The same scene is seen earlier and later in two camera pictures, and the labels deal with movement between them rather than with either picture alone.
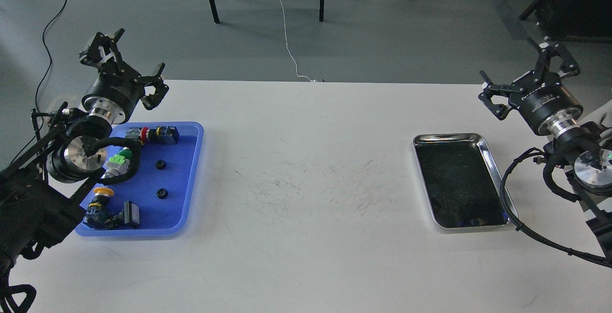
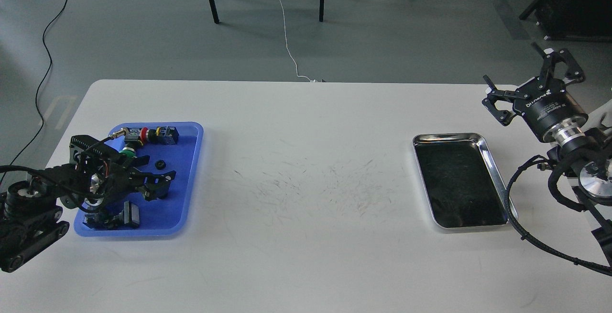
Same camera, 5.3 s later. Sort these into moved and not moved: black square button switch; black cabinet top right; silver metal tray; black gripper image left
Moved: black gripper image left
Not moved: black cabinet top right; silver metal tray; black square button switch
